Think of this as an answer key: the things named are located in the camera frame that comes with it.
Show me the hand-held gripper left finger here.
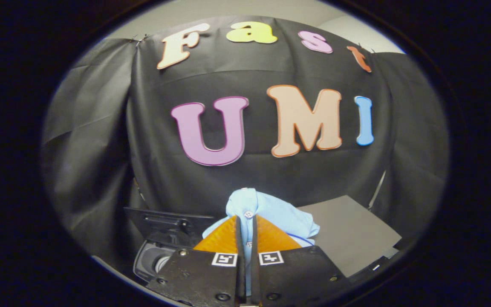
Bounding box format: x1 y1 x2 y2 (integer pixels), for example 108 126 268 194
145 214 246 307

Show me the beige cabinet with dark frame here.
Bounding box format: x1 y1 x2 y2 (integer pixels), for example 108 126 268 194
297 195 403 284

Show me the light blue shirt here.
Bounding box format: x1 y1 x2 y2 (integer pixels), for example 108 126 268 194
203 188 321 295

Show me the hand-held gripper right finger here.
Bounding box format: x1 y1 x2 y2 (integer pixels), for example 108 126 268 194
250 214 352 307

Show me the black backdrop cloth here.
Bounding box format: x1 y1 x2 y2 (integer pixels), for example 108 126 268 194
41 16 450 273

